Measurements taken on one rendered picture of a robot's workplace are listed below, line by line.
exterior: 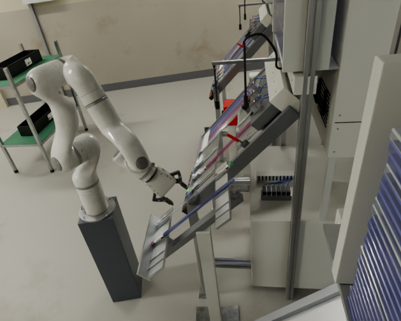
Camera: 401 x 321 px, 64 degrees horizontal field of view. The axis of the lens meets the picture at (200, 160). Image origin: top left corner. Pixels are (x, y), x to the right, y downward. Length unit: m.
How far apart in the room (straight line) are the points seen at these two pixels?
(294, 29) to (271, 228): 0.98
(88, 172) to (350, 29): 1.24
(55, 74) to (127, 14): 3.78
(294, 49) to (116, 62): 4.22
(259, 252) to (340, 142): 0.77
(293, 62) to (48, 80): 0.89
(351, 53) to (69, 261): 2.21
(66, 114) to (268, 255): 1.25
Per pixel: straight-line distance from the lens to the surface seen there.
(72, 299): 2.40
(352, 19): 1.25
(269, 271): 1.98
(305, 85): 1.24
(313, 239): 1.79
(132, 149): 1.17
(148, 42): 5.13
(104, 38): 5.17
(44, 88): 1.33
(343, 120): 1.38
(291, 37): 1.20
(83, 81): 1.22
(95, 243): 1.86
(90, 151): 1.58
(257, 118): 1.37
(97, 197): 1.69
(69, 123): 1.45
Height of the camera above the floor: 1.81
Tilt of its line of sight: 34 degrees down
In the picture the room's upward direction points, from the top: 7 degrees counter-clockwise
